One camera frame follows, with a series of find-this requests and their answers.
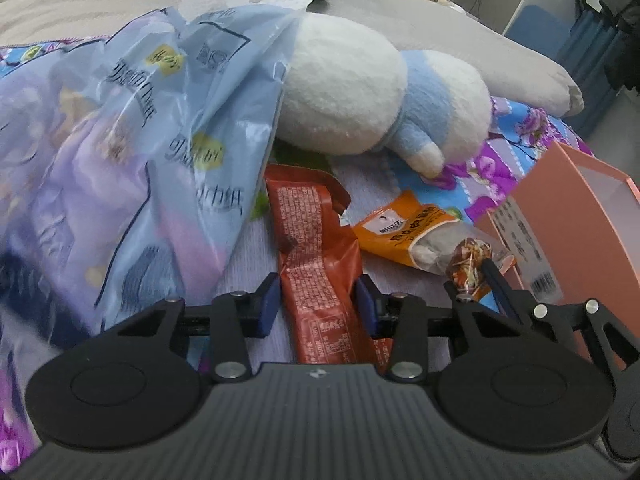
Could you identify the large light blue snack bag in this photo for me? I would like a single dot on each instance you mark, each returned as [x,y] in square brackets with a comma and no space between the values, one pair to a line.
[125,135]

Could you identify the long orange red snack packet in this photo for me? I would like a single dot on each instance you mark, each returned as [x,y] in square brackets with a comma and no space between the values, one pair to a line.
[315,260]

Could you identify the clear orange snack packet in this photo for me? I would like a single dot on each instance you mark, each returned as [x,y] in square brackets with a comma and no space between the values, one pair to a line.
[467,262]

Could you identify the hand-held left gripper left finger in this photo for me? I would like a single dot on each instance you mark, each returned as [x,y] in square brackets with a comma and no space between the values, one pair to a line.
[267,305]

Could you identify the pink cardboard box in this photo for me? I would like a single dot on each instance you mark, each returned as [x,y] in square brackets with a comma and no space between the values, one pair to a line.
[575,220]

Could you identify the blue curtain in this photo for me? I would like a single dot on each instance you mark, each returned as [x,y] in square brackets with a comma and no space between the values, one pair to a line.
[585,60]

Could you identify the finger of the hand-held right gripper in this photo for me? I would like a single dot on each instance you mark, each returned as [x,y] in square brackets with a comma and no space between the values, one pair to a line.
[496,282]

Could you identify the dark hanging clothes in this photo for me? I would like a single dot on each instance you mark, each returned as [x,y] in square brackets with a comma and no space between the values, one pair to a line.
[622,20]

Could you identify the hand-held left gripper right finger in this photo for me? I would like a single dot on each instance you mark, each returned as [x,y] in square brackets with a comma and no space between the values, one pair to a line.
[366,305]

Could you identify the white blue plush toy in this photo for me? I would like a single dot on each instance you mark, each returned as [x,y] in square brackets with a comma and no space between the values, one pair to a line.
[350,95]

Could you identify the floral striped bedsheet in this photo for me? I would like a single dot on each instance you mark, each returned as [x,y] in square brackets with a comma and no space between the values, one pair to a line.
[505,130]

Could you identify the orange white snack packet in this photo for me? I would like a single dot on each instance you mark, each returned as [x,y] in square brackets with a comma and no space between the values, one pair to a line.
[400,230]

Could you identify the blue padded board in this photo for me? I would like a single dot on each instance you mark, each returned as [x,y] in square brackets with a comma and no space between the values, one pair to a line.
[542,30]

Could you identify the grey pillow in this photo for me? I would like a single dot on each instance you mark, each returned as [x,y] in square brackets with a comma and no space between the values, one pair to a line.
[450,35]

